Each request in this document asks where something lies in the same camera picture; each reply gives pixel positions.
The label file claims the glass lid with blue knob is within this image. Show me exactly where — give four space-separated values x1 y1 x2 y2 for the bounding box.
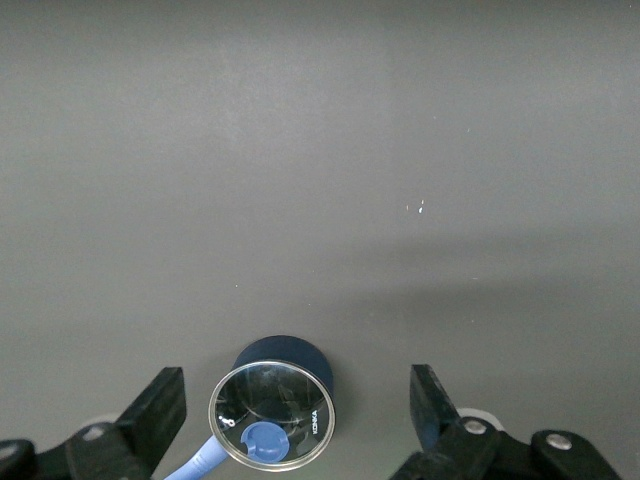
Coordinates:
208 359 336 472

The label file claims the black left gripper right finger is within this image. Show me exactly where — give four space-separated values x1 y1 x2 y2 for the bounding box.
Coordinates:
389 363 624 480

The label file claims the dark blue saucepan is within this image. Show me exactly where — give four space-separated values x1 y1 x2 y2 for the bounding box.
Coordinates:
163 333 337 480

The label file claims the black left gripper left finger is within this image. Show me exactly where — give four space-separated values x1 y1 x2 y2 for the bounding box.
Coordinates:
0 366 188 480

